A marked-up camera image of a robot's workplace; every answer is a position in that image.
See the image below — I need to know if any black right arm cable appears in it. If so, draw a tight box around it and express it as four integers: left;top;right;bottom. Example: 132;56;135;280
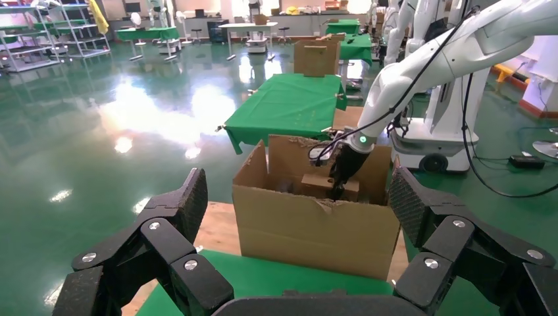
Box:
307;4;480;169

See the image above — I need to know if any large open cardboard carton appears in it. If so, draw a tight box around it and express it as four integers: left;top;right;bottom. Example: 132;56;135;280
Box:
232;134;401;281

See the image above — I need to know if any small brown cardboard box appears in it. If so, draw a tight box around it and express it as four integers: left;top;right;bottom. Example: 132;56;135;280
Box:
301;173;361;202

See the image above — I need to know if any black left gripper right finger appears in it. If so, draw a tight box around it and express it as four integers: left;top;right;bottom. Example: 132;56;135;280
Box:
387;165;558;316

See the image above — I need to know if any grey wrist camera housing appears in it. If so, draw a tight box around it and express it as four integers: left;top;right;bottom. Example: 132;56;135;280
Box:
308;145;334;167

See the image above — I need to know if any yellow garment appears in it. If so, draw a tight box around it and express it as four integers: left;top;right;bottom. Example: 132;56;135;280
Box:
89;0;110;36

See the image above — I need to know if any metal shelving rack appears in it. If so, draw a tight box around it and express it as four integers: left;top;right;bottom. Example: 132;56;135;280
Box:
0;4;61;73
59;0;112;60

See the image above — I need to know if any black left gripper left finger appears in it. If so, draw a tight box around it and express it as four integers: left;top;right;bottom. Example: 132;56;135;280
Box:
52;167;235;316

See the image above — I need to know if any black floor cable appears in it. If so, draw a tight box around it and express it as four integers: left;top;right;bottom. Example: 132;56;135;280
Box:
461;72;558;199

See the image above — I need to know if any black cabinet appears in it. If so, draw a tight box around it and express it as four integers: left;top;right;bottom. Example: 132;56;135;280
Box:
207;19;232;45

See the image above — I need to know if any green tablecloth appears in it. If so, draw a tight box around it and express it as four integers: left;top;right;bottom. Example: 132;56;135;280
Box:
324;18;363;36
223;73;348;154
338;32;374;62
115;26;180;43
137;249;395;316

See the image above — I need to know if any grey round stand base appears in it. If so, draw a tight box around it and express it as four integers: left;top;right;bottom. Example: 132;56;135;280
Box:
532;139;558;161

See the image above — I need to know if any tall brown cardboard carton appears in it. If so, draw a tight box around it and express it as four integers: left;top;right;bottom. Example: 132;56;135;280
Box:
293;34;345;78

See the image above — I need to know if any white humanoid robot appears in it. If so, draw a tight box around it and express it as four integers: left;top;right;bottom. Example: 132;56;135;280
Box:
382;0;437;66

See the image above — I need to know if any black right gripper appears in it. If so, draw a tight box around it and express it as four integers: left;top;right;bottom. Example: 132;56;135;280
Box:
329;144;371;203

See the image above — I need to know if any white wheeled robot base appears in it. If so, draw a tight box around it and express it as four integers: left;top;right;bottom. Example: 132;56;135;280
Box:
390;67;492;174

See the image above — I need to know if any white table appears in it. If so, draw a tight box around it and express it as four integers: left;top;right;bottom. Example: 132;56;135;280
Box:
218;22;279;62

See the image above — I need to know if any black power brick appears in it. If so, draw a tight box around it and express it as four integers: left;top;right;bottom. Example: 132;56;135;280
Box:
507;155;547;170

